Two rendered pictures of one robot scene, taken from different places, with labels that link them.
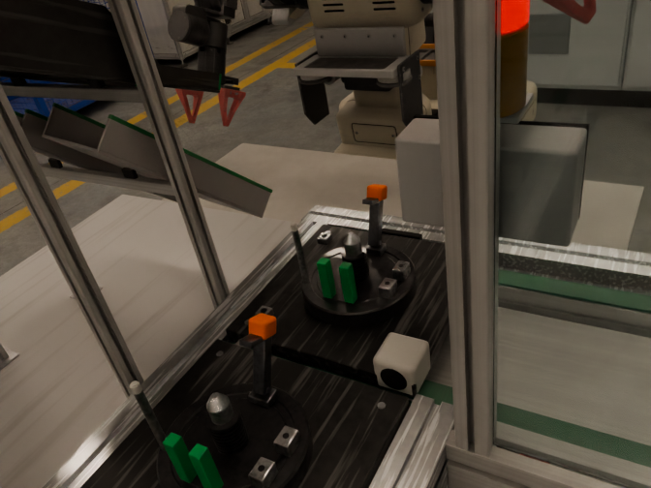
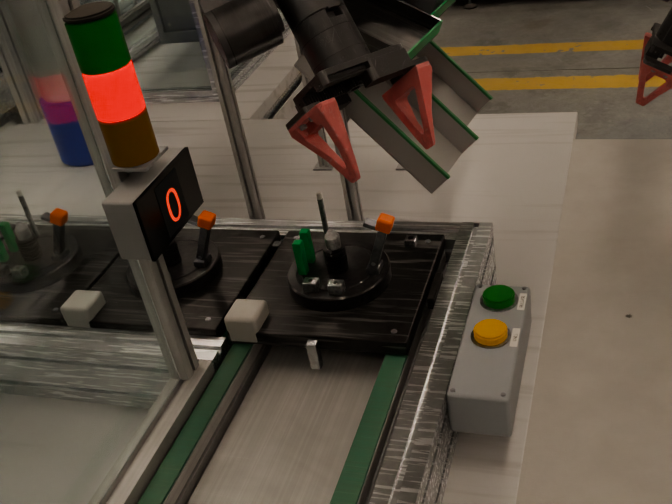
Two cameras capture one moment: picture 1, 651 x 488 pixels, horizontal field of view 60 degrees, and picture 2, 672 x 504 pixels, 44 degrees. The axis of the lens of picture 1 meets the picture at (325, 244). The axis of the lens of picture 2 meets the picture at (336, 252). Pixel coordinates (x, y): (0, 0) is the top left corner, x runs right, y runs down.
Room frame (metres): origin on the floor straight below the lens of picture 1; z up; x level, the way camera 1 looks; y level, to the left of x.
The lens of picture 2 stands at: (0.36, -0.95, 1.61)
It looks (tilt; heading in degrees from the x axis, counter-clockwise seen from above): 33 degrees down; 78
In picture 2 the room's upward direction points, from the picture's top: 11 degrees counter-clockwise
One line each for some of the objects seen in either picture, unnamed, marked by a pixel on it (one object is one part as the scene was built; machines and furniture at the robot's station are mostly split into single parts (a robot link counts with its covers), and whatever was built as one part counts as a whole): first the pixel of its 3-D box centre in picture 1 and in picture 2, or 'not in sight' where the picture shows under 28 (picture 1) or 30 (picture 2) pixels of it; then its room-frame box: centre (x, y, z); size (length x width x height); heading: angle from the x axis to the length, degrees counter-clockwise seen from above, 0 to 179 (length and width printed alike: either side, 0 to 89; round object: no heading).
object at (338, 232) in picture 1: (360, 293); (341, 285); (0.55, -0.03, 0.96); 0.24 x 0.24 x 0.02; 55
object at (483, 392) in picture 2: not in sight; (492, 354); (0.68, -0.22, 0.93); 0.21 x 0.07 x 0.06; 55
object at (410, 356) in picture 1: (402, 363); (247, 320); (0.41, -0.05, 0.97); 0.05 x 0.05 x 0.04; 55
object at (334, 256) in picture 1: (358, 281); (339, 274); (0.55, -0.03, 0.98); 0.14 x 0.14 x 0.02
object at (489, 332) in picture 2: not in sight; (490, 334); (0.68, -0.22, 0.96); 0.04 x 0.04 x 0.02
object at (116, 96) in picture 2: not in sight; (114, 89); (0.34, -0.12, 1.33); 0.05 x 0.05 x 0.05
